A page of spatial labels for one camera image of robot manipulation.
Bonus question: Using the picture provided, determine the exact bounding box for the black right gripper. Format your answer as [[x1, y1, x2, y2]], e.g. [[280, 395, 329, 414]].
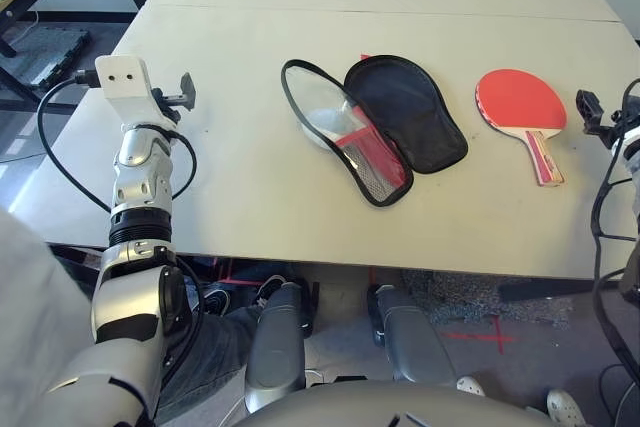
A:
[[575, 89, 632, 149]]

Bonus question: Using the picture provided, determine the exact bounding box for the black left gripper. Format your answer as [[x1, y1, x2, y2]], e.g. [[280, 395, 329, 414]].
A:
[[151, 72, 197, 123]]

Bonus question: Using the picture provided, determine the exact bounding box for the red ping-pong paddle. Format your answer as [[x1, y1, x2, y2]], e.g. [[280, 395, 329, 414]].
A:
[[474, 68, 570, 188]]

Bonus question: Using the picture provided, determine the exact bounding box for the white rounded object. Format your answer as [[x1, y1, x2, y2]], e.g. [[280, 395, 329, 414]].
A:
[[299, 106, 346, 151]]

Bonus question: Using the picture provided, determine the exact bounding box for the red black paddle case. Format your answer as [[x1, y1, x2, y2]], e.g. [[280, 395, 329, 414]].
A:
[[280, 54, 470, 208]]

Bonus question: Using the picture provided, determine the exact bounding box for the black foam floor tile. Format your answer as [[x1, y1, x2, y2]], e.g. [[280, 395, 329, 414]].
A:
[[9, 24, 94, 88]]

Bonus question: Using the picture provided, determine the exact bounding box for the black white sneaker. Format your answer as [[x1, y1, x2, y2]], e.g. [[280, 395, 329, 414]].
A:
[[254, 274, 287, 309], [203, 288, 232, 317]]

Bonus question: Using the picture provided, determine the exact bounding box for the grey speckled floor mat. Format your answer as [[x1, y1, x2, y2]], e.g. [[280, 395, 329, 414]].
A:
[[399, 269, 571, 328]]

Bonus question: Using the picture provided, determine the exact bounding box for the red tape cross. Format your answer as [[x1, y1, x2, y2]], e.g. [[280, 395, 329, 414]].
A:
[[442, 316, 516, 351]]

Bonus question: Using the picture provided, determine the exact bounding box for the blue jeans leg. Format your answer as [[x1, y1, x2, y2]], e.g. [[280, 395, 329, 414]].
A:
[[159, 296, 261, 418]]

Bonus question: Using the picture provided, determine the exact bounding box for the white bystander garment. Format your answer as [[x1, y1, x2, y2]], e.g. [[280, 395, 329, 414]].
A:
[[0, 206, 96, 398]]

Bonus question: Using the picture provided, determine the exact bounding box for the grey robot left leg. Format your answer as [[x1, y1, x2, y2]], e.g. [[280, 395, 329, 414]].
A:
[[244, 279, 321, 413]]

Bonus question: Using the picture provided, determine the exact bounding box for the grey robot leg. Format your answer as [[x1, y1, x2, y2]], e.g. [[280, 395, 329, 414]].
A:
[[244, 279, 321, 413], [367, 284, 459, 388]]

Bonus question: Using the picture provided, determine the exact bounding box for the grey robot right leg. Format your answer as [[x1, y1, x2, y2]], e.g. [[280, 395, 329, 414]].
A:
[[367, 284, 459, 388]]

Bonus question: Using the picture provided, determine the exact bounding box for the white perforated shoe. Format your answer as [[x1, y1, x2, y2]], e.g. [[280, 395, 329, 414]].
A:
[[547, 389, 586, 427], [457, 375, 486, 396]]

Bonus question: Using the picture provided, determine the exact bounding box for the grey robot torso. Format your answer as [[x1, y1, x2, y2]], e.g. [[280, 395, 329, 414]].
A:
[[244, 381, 551, 427]]

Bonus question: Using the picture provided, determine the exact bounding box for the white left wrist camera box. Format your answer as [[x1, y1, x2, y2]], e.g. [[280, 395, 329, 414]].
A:
[[94, 55, 179, 128]]

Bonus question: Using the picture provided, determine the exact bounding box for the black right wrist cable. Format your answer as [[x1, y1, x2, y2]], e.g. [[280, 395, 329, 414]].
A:
[[592, 79, 640, 388]]

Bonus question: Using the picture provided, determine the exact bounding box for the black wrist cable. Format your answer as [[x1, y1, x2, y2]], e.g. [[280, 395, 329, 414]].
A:
[[37, 71, 197, 213], [592, 79, 640, 388]]

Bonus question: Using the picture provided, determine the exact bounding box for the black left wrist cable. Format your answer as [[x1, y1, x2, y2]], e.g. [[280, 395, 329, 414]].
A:
[[37, 71, 197, 213]]

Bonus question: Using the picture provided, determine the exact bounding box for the black floor cable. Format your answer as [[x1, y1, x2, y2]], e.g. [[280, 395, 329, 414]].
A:
[[598, 364, 640, 427]]

